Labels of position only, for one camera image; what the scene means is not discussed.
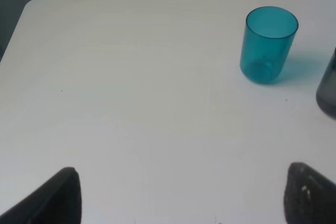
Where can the grey translucent plastic cup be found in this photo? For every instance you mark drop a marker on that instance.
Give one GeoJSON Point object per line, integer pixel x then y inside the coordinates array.
{"type": "Point", "coordinates": [326, 91]}

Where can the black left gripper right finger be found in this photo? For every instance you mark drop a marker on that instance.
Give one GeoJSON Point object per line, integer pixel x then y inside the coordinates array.
{"type": "Point", "coordinates": [309, 196]}

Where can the teal translucent plastic cup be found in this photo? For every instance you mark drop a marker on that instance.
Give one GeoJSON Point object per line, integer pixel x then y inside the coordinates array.
{"type": "Point", "coordinates": [268, 36]}

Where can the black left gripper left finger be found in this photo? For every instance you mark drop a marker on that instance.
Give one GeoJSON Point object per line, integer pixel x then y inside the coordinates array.
{"type": "Point", "coordinates": [58, 200]}

